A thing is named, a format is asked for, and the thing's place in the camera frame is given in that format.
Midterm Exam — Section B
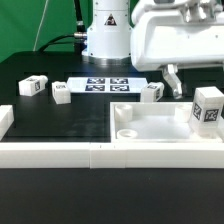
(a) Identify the white U-shaped fence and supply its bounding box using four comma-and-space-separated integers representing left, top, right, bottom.
0, 105, 224, 168

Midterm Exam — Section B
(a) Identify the thin white cable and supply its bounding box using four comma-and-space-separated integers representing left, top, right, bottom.
32, 0, 50, 52

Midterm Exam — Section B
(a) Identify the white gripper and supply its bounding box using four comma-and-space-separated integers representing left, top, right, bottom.
130, 0, 224, 99

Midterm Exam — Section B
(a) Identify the black cable bundle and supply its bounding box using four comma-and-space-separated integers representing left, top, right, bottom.
37, 0, 88, 53

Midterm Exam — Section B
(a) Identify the white square tabletop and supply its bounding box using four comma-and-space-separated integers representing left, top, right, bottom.
110, 102, 224, 143

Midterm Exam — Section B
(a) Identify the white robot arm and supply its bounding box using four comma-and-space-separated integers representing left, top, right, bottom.
82, 0, 224, 98

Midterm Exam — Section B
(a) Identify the white sheet with markers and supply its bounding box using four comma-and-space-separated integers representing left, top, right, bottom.
67, 77, 147, 93

